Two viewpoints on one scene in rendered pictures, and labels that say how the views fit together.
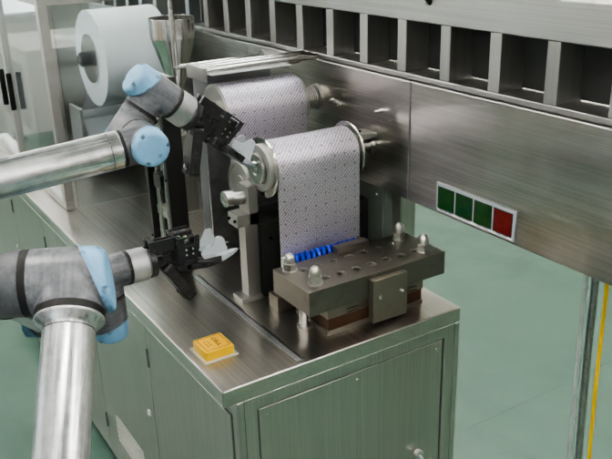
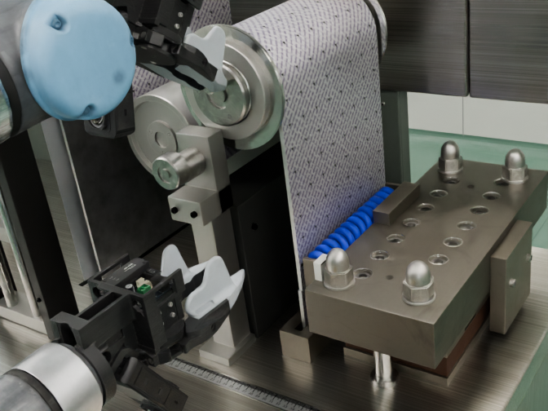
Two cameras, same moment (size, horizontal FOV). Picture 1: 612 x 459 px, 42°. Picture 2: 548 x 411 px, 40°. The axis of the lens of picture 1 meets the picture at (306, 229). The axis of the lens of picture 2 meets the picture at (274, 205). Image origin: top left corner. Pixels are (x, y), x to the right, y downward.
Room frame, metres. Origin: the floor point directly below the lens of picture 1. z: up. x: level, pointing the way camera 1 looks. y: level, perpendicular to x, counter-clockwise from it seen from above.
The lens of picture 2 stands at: (1.04, 0.36, 1.51)
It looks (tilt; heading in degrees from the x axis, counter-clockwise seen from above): 26 degrees down; 339
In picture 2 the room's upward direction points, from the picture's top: 8 degrees counter-clockwise
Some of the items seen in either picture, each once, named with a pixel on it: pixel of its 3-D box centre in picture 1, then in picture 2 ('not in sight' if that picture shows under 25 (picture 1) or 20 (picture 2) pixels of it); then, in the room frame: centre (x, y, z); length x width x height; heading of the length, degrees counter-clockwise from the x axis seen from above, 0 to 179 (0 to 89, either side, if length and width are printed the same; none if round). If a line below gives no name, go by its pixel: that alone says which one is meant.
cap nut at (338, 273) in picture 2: (289, 261); (338, 265); (1.71, 0.04, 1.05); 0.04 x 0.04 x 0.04
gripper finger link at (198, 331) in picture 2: (201, 260); (190, 324); (1.64, 0.24, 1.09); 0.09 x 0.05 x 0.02; 113
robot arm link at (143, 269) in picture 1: (137, 264); (55, 388); (1.59, 0.37, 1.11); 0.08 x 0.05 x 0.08; 32
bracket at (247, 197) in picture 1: (244, 242); (209, 251); (1.83, 0.16, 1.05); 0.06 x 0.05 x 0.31; 122
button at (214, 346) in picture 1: (213, 347); not in sight; (1.57, 0.22, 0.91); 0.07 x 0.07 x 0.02; 32
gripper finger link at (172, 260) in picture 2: (209, 239); (176, 270); (1.71, 0.23, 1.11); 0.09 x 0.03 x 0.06; 131
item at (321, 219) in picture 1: (321, 228); (341, 184); (1.84, -0.04, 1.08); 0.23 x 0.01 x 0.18; 122
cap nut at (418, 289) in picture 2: (314, 274); (417, 279); (1.63, -0.02, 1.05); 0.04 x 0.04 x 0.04
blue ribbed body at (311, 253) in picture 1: (324, 252); (357, 227); (1.82, -0.04, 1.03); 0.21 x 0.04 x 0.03; 122
